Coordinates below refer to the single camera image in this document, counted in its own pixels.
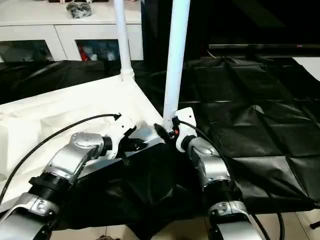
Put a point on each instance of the white plastic table leg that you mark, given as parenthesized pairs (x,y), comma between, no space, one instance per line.
(176,55)
(123,37)

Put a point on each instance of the white plastic table top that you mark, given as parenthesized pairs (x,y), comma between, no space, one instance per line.
(50,112)

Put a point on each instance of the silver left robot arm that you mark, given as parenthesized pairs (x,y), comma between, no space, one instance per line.
(70,155)

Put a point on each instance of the black plastic mat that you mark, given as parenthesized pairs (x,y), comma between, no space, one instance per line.
(250,100)

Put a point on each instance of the black fabric case gold label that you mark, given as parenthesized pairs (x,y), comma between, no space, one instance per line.
(250,22)

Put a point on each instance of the white cabinet with glass doors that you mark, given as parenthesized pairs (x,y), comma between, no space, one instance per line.
(62,27)

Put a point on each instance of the clear bag of black parts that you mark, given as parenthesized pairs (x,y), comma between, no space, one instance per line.
(78,10)

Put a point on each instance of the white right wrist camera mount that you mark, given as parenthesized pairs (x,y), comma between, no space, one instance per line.
(185,120)

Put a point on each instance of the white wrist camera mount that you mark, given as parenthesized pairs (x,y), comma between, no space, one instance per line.
(125,127)
(185,120)

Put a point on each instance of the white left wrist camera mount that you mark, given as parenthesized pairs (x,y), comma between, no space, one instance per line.
(125,127)

